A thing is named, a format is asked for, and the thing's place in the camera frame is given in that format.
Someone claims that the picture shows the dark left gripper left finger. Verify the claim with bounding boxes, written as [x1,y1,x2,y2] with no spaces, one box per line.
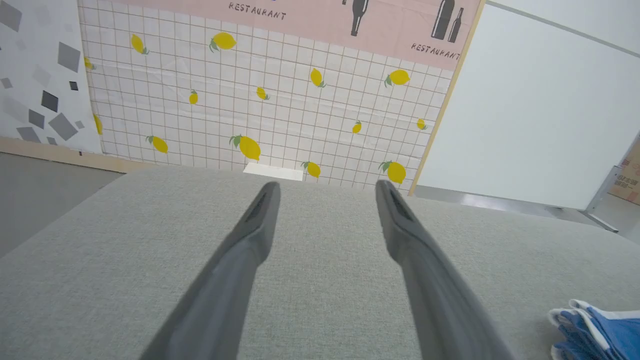
[140,181,282,360]

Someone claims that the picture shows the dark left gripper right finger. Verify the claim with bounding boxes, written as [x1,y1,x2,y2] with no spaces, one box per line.
[375,180,516,360]

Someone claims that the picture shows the blue garment with white trim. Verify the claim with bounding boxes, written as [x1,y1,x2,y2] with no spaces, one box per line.
[547,299,640,360]

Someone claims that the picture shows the white rectangular box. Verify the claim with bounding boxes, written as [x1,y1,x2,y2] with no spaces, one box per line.
[243,162,305,182]

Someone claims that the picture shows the lemon print grid backdrop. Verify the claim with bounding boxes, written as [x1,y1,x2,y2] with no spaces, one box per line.
[77,0,483,194]

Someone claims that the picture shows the white board panel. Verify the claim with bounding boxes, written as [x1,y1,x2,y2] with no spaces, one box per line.
[414,0,640,211]

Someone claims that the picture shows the brown cardboard box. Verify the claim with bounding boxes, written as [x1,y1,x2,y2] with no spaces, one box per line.
[607,142,640,206]

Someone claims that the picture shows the grey geometric pattern panel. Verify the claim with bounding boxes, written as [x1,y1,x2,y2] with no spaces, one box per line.
[0,0,104,154]

